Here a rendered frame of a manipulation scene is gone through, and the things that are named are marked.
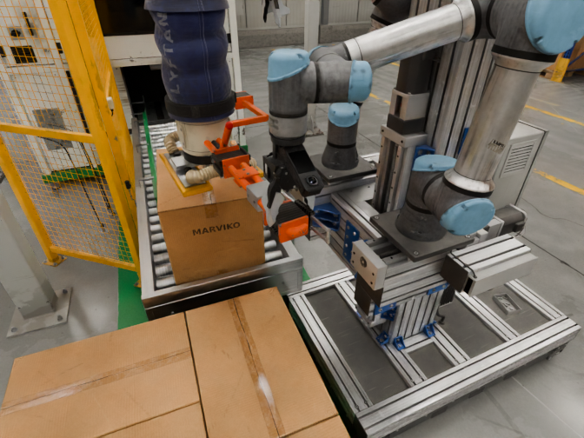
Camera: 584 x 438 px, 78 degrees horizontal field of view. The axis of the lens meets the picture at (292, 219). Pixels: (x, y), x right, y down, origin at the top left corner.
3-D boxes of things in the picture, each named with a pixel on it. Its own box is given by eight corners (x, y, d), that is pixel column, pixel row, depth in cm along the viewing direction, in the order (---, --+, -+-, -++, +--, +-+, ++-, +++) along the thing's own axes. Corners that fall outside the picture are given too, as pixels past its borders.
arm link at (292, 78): (318, 55, 62) (268, 56, 61) (315, 117, 68) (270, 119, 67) (308, 46, 68) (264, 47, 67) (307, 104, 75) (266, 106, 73)
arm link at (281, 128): (315, 115, 70) (277, 122, 66) (313, 137, 72) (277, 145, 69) (295, 104, 75) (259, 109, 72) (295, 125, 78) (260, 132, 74)
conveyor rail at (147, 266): (136, 137, 335) (130, 117, 324) (142, 136, 336) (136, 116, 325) (151, 327, 157) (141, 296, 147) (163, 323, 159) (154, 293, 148)
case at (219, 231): (171, 215, 204) (155, 149, 181) (241, 203, 214) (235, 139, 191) (176, 288, 157) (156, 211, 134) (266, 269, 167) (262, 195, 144)
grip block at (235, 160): (212, 168, 111) (209, 150, 108) (242, 161, 115) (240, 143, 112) (222, 179, 105) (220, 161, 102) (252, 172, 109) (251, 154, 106)
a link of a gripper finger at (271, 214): (262, 215, 85) (275, 181, 82) (273, 229, 81) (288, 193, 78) (250, 215, 84) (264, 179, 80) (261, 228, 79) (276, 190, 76)
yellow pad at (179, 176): (159, 157, 140) (156, 145, 137) (184, 152, 144) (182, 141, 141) (183, 198, 116) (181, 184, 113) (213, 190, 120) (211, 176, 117)
